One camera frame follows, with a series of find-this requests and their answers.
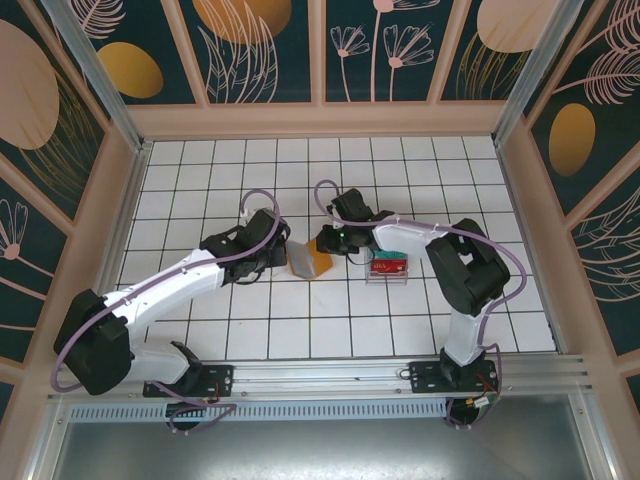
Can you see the aluminium table edge strip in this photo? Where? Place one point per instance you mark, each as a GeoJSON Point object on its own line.
{"type": "Point", "coordinates": [130, 200]}
{"type": "Point", "coordinates": [530, 240]}

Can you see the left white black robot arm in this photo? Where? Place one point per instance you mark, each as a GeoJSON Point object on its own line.
{"type": "Point", "coordinates": [165, 277]}

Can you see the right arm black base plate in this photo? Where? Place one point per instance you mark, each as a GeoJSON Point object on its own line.
{"type": "Point", "coordinates": [425, 377]}

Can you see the orange card holder clear sleeves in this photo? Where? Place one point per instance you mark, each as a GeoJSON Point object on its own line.
{"type": "Point", "coordinates": [302, 260]}

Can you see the red card box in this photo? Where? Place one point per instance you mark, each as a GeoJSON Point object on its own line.
{"type": "Point", "coordinates": [387, 265]}

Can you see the aluminium mounting rail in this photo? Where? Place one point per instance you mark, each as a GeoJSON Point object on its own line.
{"type": "Point", "coordinates": [320, 377]}

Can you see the aluminium frame post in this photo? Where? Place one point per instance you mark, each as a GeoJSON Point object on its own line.
{"type": "Point", "coordinates": [532, 75]}
{"type": "Point", "coordinates": [102, 75]}

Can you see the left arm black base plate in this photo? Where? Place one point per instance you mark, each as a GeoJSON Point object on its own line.
{"type": "Point", "coordinates": [220, 377]}

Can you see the clear acrylic card stand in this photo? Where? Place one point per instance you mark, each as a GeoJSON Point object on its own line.
{"type": "Point", "coordinates": [387, 280]}

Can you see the grey metal sheet panel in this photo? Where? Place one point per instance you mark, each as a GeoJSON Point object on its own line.
{"type": "Point", "coordinates": [320, 450]}

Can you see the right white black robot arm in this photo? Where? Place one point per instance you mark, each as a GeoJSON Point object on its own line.
{"type": "Point", "coordinates": [400, 235]}

